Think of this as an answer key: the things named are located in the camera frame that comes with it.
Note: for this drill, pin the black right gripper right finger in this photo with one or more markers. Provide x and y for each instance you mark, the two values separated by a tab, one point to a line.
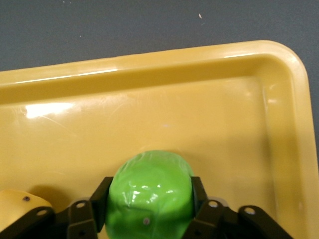
216	221

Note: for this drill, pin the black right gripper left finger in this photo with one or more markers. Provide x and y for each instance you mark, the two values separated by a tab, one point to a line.
77	219

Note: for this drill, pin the yellow toy potato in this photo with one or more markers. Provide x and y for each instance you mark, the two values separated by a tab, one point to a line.
15	206

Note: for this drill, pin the green toy apple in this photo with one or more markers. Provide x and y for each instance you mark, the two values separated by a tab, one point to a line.
149	189

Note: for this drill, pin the yellow plastic tray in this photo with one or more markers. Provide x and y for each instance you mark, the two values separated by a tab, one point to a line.
149	112

